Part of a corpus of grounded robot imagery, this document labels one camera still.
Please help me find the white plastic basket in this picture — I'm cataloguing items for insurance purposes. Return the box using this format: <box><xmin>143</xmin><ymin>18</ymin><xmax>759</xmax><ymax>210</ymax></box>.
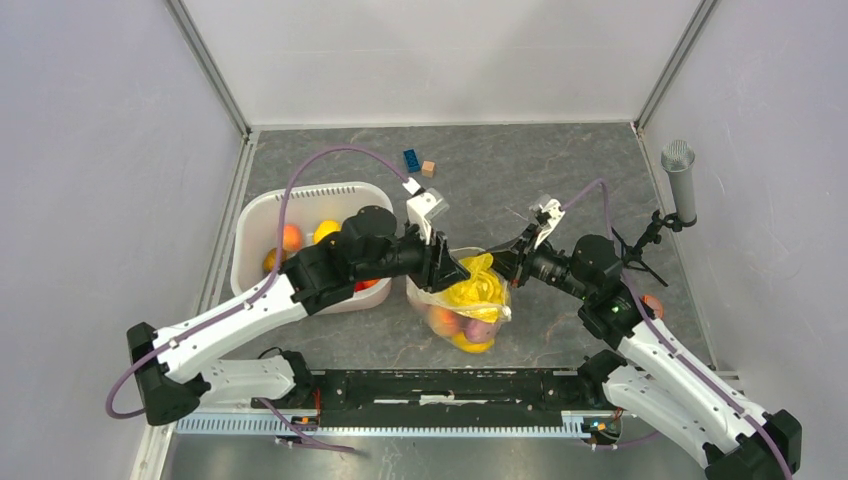
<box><xmin>230</xmin><ymin>181</ymin><xmax>393</xmax><ymax>315</ymax></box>

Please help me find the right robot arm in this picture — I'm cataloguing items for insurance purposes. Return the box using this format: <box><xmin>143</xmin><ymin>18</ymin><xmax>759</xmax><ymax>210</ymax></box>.
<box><xmin>488</xmin><ymin>225</ymin><xmax>803</xmax><ymax>479</ymax></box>

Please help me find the yellow toy lemon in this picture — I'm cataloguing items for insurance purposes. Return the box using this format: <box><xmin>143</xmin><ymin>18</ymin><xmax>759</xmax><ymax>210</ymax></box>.
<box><xmin>450</xmin><ymin>332</ymin><xmax>495</xmax><ymax>354</ymax></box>

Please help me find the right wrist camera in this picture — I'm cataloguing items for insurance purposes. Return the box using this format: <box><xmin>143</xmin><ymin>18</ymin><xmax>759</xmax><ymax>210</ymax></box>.
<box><xmin>530</xmin><ymin>194</ymin><xmax>564</xmax><ymax>250</ymax></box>

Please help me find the orange toy peach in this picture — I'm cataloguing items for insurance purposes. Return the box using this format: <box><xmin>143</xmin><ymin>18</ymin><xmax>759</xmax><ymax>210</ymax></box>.
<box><xmin>427</xmin><ymin>306</ymin><xmax>465</xmax><ymax>338</ymax></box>

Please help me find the purple toy onion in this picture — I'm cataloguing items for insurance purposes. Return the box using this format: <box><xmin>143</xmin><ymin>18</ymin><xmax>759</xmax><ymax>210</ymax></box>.
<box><xmin>463</xmin><ymin>318</ymin><xmax>499</xmax><ymax>344</ymax></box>

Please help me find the clear polka dot zip bag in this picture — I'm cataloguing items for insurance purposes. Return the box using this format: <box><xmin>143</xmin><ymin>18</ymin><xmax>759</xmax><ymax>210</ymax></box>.
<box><xmin>406</xmin><ymin>247</ymin><xmax>512</xmax><ymax>354</ymax></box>

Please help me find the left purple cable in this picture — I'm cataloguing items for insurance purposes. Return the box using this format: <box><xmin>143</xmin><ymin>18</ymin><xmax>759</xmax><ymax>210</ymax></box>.
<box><xmin>105</xmin><ymin>145</ymin><xmax>415</xmax><ymax>421</ymax></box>

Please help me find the small orange toy fruit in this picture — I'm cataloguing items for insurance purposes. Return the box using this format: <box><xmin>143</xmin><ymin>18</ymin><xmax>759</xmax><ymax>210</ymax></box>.
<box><xmin>262</xmin><ymin>248</ymin><xmax>286</xmax><ymax>275</ymax></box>

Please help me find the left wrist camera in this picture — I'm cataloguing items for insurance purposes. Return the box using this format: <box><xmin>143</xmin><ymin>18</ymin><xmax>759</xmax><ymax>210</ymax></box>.
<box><xmin>406</xmin><ymin>188</ymin><xmax>449</xmax><ymax>245</ymax></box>

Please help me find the orange toy tomato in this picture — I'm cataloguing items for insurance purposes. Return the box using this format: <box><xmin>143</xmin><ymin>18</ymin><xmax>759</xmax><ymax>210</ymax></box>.
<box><xmin>354</xmin><ymin>279</ymin><xmax>380</xmax><ymax>292</ymax></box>

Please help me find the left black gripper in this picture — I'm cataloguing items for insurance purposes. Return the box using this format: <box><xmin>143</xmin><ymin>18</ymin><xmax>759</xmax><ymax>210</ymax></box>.
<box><xmin>355</xmin><ymin>216</ymin><xmax>471</xmax><ymax>294</ymax></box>

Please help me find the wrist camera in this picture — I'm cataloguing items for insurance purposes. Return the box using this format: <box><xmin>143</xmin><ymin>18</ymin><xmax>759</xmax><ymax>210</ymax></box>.
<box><xmin>530</xmin><ymin>194</ymin><xmax>564</xmax><ymax>250</ymax></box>
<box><xmin>406</xmin><ymin>188</ymin><xmax>449</xmax><ymax>245</ymax></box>

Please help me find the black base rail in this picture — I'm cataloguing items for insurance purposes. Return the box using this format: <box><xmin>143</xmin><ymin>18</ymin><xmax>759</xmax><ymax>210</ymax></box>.
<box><xmin>271</xmin><ymin>368</ymin><xmax>614</xmax><ymax>428</ymax></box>

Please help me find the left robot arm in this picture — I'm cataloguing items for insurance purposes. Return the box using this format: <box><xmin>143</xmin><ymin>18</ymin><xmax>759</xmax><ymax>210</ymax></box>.
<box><xmin>126</xmin><ymin>206</ymin><xmax>470</xmax><ymax>426</ymax></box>

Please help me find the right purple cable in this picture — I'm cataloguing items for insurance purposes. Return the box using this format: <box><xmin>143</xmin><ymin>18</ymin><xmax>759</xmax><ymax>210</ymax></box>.
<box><xmin>561</xmin><ymin>177</ymin><xmax>795</xmax><ymax>480</ymax></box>

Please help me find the yellow toy cabbage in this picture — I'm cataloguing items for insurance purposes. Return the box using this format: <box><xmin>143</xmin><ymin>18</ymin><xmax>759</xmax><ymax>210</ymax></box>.
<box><xmin>434</xmin><ymin>253</ymin><xmax>512</xmax><ymax>323</ymax></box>

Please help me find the blue lego brick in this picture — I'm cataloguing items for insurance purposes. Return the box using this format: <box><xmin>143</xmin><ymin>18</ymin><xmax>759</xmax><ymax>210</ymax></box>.
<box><xmin>403</xmin><ymin>149</ymin><xmax>422</xmax><ymax>173</ymax></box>

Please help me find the grey microphone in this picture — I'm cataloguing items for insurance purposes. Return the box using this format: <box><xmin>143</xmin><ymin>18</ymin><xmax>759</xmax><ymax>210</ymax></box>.
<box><xmin>660</xmin><ymin>140</ymin><xmax>697</xmax><ymax>227</ymax></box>

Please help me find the orange round toy slice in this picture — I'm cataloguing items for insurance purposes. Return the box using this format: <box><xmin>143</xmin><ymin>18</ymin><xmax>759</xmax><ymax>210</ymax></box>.
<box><xmin>641</xmin><ymin>295</ymin><xmax>664</xmax><ymax>319</ymax></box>

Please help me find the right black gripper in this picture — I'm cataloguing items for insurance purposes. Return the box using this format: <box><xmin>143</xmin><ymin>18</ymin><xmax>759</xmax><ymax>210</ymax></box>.
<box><xmin>478</xmin><ymin>223</ymin><xmax>593</xmax><ymax>301</ymax></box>

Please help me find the wooden cube centre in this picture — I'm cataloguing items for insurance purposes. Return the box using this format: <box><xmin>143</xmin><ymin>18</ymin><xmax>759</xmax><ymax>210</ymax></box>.
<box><xmin>421</xmin><ymin>161</ymin><xmax>436</xmax><ymax>178</ymax></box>

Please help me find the purple cable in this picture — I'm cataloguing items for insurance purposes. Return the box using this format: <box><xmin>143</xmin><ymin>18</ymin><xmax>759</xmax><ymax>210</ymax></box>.
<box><xmin>561</xmin><ymin>177</ymin><xmax>795</xmax><ymax>480</ymax></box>
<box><xmin>105</xmin><ymin>145</ymin><xmax>415</xmax><ymax>421</ymax></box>

